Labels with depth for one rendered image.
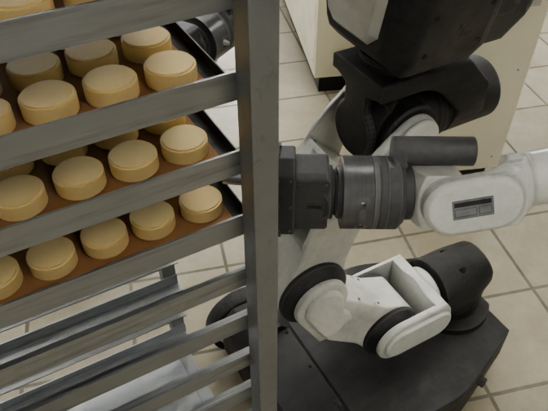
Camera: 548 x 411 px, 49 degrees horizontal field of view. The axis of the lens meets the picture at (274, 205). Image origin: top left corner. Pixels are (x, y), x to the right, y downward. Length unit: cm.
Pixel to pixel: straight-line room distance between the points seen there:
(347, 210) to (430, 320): 78
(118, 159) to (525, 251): 168
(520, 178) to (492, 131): 146
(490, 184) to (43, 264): 48
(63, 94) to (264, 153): 19
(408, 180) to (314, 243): 37
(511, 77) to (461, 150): 136
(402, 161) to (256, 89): 23
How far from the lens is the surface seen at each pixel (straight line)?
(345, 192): 68
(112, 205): 59
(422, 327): 143
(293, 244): 108
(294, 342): 151
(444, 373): 154
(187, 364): 154
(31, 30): 49
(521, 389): 179
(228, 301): 159
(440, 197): 69
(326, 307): 112
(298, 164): 69
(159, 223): 68
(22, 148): 53
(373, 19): 84
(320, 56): 260
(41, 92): 58
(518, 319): 193
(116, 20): 50
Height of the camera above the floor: 144
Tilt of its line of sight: 43 degrees down
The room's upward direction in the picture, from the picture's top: straight up
